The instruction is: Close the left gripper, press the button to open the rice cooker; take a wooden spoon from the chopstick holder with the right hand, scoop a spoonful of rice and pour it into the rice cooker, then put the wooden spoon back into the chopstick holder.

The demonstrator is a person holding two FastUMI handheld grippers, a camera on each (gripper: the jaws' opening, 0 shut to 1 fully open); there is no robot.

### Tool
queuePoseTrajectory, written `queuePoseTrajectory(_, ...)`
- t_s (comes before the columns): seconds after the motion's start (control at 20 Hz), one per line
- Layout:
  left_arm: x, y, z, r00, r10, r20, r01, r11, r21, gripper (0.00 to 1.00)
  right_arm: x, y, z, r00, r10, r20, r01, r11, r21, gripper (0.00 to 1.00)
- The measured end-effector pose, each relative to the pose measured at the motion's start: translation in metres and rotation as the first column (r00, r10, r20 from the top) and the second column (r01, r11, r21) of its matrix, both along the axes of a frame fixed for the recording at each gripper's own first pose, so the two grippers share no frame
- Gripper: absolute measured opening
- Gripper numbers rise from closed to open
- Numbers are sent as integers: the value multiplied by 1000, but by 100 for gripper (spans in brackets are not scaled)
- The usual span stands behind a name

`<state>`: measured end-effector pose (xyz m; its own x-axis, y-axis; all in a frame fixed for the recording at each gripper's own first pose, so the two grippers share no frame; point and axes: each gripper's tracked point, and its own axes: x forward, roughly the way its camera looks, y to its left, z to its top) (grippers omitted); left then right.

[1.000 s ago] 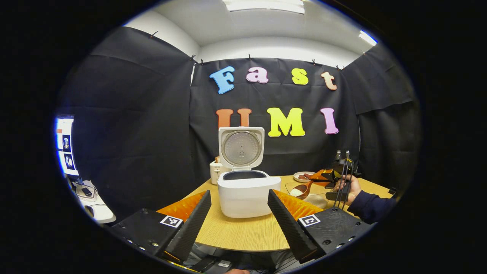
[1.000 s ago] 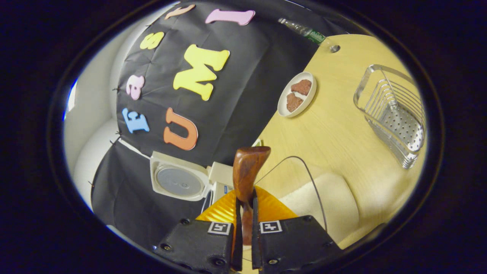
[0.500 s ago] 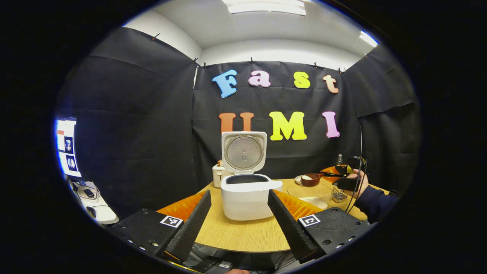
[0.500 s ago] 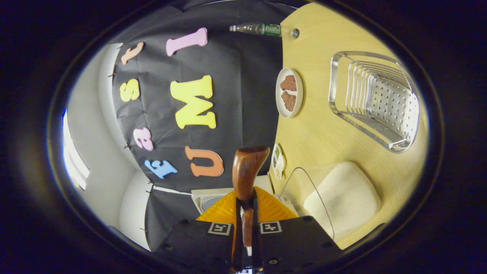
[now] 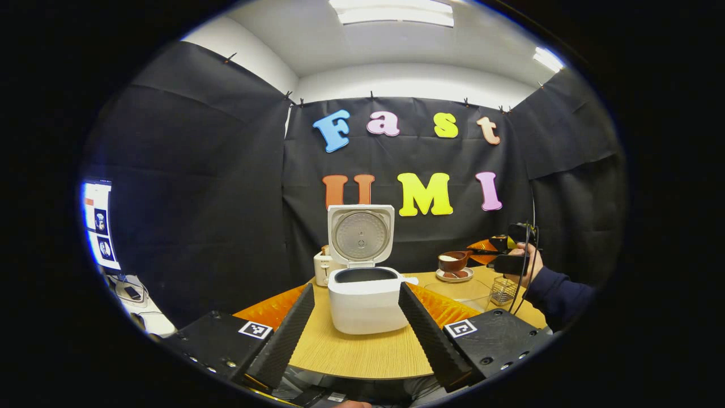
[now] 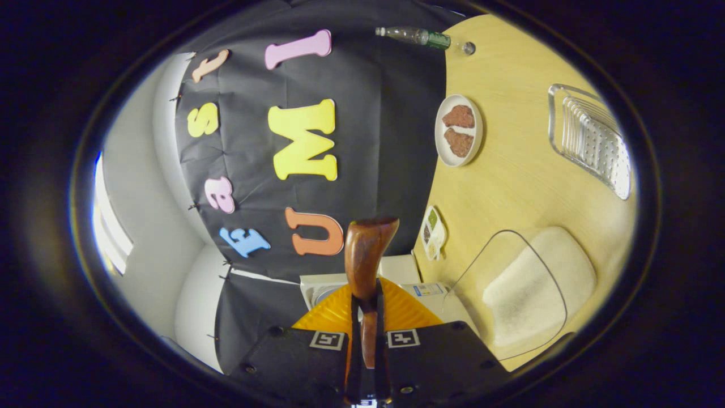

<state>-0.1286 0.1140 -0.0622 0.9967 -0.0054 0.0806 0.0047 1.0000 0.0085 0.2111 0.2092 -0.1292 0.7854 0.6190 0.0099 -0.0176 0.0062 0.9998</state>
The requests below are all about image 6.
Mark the ribbed clear glass tray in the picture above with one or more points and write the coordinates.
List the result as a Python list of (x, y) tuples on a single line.
[(592, 141)]

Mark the white divided seasoning dish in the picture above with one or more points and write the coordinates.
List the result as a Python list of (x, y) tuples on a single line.
[(433, 232)]

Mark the brown meat piece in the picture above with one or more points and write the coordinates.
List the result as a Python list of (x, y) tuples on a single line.
[(459, 117), (459, 143)]

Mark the clear plastic water bottle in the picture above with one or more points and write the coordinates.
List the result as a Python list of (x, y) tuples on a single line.
[(425, 38)]

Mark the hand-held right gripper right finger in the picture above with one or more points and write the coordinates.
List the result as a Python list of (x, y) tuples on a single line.
[(382, 351)]

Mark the white round plate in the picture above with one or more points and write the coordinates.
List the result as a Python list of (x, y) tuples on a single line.
[(460, 164)]

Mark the white rice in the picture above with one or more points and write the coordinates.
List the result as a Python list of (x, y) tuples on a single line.
[(544, 283)]

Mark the black backdrop cloth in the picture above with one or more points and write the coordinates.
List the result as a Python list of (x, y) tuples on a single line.
[(385, 113)]

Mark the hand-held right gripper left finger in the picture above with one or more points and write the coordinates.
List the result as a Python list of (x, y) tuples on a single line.
[(354, 351)]

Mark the clear glass bowl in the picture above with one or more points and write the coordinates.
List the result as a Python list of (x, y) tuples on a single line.
[(470, 272)]

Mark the white rice cooker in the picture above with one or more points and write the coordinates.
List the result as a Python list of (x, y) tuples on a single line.
[(447, 306)]

